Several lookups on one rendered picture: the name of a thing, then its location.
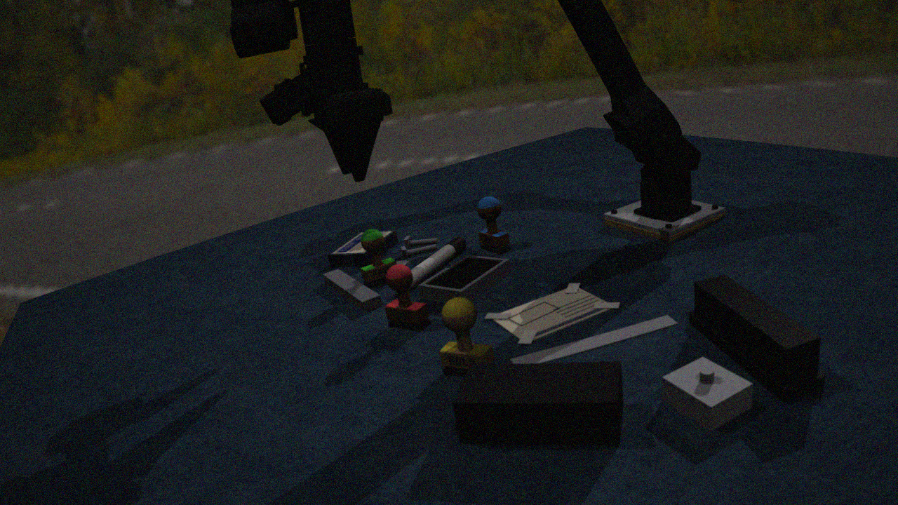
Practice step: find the red rubber stamp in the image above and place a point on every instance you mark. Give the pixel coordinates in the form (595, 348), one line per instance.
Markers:
(401, 312)

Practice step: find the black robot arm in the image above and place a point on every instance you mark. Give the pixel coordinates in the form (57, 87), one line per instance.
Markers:
(639, 119)

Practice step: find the yellow-topped rubber stamp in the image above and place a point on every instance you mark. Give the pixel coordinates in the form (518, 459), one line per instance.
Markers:
(459, 315)

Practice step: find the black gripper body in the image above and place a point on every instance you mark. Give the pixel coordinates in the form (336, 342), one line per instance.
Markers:
(349, 99)

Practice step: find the rubber stamp with blue knob handle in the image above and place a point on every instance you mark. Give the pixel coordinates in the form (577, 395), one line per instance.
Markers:
(493, 240)

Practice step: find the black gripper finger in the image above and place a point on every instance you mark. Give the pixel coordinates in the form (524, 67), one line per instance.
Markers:
(357, 139)
(335, 144)

